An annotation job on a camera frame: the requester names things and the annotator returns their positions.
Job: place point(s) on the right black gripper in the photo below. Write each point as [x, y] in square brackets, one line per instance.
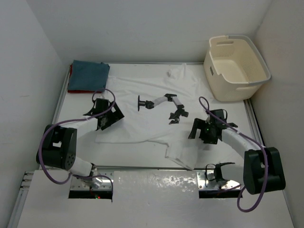
[200, 125]

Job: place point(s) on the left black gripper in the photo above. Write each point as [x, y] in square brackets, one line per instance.
[115, 116]

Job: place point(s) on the blue t shirt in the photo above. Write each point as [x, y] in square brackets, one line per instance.
[101, 69]

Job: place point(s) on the red t shirt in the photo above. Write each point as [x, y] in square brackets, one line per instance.
[83, 81]

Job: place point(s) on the white t shirt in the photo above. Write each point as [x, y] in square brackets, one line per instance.
[147, 113]

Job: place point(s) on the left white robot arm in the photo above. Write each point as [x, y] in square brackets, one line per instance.
[58, 148]

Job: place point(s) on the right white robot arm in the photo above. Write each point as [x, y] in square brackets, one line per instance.
[260, 163]

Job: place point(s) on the cream laundry basket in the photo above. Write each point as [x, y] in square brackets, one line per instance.
[234, 68]

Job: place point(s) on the reflective foil panel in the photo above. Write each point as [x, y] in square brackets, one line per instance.
[155, 185]

